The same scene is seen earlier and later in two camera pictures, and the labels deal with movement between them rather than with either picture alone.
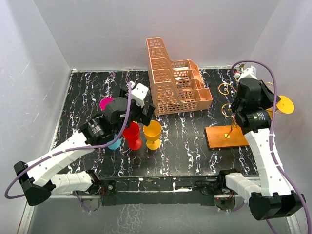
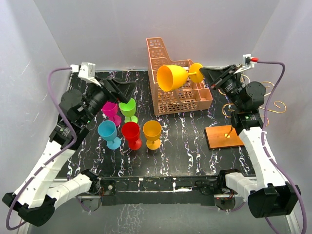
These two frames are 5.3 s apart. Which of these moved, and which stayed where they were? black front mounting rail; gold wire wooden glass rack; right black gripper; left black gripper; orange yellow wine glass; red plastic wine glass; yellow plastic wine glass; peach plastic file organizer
Moved: right black gripper; left black gripper; yellow plastic wine glass
Stayed: black front mounting rail; gold wire wooden glass rack; orange yellow wine glass; red plastic wine glass; peach plastic file organizer
